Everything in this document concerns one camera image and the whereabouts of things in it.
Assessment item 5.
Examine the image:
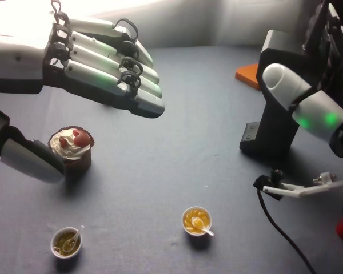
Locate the white backdrop curtain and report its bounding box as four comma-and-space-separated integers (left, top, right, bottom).
59, 0, 325, 50

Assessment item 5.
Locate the toy cupcake with red heart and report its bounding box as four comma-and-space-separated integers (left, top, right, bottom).
47, 124, 95, 174

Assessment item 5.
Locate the small bowl of green soup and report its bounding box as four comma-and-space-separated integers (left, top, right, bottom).
50, 227, 82, 259

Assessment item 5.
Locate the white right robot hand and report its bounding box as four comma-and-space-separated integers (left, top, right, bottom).
261, 0, 343, 172

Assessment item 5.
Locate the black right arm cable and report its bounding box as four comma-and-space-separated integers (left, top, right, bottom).
256, 187, 318, 274

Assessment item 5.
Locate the small bowl of yellow soup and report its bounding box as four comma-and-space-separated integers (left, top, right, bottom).
182, 206, 212, 237

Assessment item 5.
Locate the orange triangle block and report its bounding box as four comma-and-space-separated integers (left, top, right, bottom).
235, 63, 262, 91

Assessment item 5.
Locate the tiny white spoon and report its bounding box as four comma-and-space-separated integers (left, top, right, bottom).
62, 225, 85, 252
190, 216, 214, 237

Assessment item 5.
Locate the grey table cloth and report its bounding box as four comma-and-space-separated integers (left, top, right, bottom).
0, 45, 343, 274

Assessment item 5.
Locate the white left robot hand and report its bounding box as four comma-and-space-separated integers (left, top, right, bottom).
0, 0, 166, 184

